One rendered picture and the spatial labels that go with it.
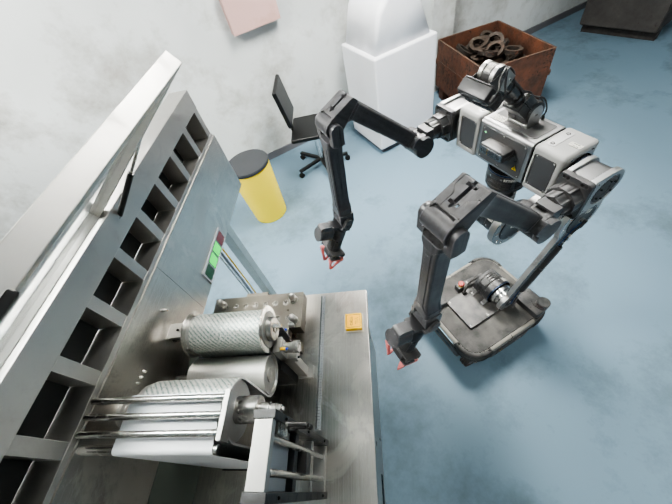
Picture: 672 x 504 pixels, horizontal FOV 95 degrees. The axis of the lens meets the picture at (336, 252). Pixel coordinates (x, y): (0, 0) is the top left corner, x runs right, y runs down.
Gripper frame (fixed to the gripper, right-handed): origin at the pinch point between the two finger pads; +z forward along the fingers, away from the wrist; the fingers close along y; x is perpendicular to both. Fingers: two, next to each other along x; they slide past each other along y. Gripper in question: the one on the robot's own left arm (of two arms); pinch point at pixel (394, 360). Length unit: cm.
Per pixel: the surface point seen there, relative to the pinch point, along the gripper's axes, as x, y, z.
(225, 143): 23, -311, 60
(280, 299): -21, -47, 14
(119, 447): -77, -5, -1
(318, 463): -27.5, 11.0, 29.9
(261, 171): 26, -205, 38
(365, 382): -3.0, -3.2, 18.6
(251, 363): -44.0, -16.9, 3.6
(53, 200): -75, -5, -63
